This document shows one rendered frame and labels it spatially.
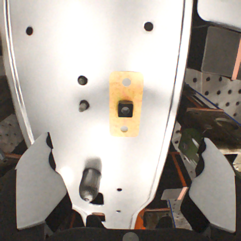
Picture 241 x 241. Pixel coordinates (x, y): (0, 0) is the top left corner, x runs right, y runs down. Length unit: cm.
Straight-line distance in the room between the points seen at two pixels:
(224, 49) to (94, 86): 17
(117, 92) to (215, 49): 14
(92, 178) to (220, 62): 24
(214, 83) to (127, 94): 44
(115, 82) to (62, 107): 7
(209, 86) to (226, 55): 34
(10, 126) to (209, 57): 72
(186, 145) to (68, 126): 16
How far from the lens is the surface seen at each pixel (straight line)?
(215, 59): 22
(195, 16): 33
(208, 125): 23
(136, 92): 16
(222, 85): 59
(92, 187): 22
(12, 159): 38
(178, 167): 36
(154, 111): 18
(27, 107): 22
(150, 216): 50
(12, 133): 75
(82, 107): 16
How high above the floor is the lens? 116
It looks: 62 degrees down
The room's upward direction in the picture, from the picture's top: 177 degrees counter-clockwise
